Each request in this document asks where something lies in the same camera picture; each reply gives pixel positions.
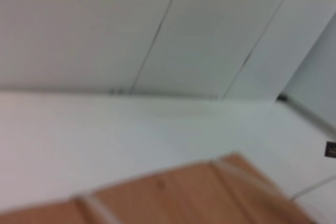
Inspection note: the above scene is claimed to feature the white cable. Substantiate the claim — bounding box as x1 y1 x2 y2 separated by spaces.
289 173 336 201

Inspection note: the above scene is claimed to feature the small dark object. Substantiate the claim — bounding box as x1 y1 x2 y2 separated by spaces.
324 141 336 158

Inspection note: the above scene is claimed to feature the brown cardboard box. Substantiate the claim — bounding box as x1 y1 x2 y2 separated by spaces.
0 152 324 224

